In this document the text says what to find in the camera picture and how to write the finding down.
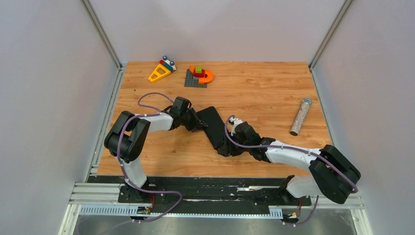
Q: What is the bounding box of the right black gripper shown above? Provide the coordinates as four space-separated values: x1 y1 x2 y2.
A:
218 132 251 158

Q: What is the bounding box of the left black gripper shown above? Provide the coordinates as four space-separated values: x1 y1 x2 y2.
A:
180 108 208 133

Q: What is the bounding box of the black zip tool case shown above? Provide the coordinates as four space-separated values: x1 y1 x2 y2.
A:
196 106 225 150

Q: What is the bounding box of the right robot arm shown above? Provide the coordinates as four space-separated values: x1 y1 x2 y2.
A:
224 116 361 205

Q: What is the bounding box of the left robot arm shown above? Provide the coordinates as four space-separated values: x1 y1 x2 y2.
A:
104 96 208 202

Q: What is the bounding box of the grey lego baseplate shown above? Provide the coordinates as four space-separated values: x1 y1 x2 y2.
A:
184 69 208 88

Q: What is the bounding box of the orange curved toy piece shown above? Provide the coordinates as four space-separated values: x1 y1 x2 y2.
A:
189 66 214 85

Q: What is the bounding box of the red lego block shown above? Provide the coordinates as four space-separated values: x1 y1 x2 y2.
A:
193 69 206 78

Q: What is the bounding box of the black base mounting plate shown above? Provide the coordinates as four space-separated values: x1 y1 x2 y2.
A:
114 175 313 215

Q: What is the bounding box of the yellow triangle toy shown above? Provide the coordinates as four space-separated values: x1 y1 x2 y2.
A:
148 56 177 83

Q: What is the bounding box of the clear tube of beads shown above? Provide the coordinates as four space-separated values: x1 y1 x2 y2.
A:
290 97 312 136

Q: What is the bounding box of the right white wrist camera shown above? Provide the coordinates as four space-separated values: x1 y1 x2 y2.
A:
228 117 243 136

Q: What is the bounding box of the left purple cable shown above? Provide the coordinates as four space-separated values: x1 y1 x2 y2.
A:
116 92 183 224

